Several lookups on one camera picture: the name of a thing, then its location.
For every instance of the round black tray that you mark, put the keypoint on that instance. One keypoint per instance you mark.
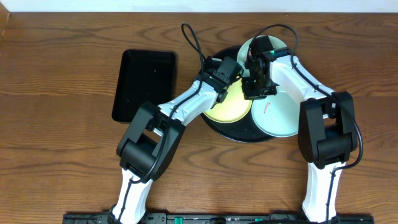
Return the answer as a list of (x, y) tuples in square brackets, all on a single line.
[(242, 130)]

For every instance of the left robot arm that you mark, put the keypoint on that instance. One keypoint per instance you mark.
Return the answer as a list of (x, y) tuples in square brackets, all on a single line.
[(150, 141)]

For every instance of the yellow plate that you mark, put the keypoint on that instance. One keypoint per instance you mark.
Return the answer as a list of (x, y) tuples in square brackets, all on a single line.
[(233, 108)]

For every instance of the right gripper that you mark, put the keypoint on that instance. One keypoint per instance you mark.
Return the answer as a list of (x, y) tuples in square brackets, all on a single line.
[(250, 94)]

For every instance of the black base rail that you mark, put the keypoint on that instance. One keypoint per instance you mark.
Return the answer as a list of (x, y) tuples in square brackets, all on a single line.
[(162, 218)]

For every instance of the black rectangular tray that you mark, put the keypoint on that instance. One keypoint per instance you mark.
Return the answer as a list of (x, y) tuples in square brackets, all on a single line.
[(144, 75)]

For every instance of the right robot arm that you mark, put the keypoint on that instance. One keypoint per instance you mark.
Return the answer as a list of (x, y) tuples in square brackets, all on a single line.
[(322, 119)]

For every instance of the light green plate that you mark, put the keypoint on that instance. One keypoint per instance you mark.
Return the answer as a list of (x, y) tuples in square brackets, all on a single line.
[(276, 115), (242, 54)]

